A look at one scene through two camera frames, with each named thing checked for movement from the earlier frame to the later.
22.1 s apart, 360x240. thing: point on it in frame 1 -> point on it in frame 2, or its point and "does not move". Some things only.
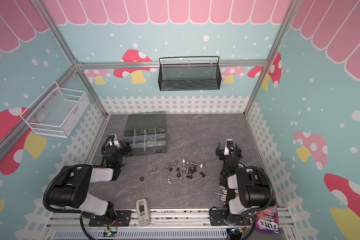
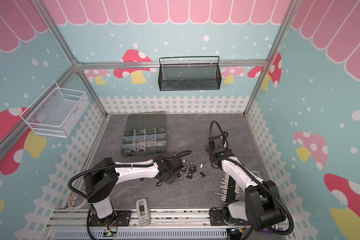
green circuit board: x=110 y=234 does not move
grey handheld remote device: x=142 y=206 does not move
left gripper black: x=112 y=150 -> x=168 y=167
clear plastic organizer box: x=146 y=132 does not move
